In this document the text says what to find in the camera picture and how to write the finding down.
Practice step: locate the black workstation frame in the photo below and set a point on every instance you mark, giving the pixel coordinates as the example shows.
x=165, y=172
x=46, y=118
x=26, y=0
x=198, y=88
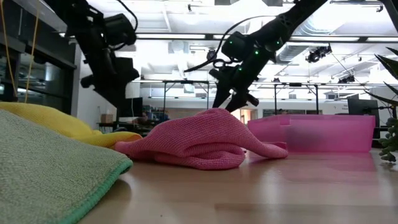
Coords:
x=186, y=82
x=295, y=84

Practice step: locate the pink microfiber towel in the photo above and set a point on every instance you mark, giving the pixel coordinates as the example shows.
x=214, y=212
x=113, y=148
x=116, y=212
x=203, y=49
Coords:
x=192, y=140

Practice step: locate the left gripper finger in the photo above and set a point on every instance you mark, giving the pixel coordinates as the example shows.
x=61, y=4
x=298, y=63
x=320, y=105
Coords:
x=109, y=99

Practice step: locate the cardboard box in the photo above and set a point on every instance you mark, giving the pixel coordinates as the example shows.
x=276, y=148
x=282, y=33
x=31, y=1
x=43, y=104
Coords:
x=106, y=118

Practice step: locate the potted succulent plant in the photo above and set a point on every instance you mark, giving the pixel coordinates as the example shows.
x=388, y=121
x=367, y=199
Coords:
x=390, y=143

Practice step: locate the green towel with white label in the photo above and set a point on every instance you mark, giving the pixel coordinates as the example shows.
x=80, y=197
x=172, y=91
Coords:
x=46, y=174

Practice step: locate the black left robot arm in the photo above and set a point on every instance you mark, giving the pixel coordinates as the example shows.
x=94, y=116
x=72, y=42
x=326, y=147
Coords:
x=90, y=31

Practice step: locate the black computer monitor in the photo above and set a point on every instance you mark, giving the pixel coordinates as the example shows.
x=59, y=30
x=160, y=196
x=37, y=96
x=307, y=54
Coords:
x=362, y=107
x=136, y=109

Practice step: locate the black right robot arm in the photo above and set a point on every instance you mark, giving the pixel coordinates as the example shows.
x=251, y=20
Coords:
x=280, y=25

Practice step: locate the yellow microfiber towel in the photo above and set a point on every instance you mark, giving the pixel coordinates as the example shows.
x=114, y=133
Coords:
x=56, y=121

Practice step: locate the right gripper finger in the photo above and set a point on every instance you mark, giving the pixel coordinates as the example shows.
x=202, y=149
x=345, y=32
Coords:
x=222, y=96
x=239, y=101

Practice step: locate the black ceiling camera rig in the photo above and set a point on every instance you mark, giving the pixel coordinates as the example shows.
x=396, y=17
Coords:
x=317, y=54

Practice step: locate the person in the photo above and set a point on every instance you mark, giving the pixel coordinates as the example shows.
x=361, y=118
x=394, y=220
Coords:
x=144, y=117

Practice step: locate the pink plastic bin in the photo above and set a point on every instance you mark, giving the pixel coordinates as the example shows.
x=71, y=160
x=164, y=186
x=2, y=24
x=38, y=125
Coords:
x=326, y=133

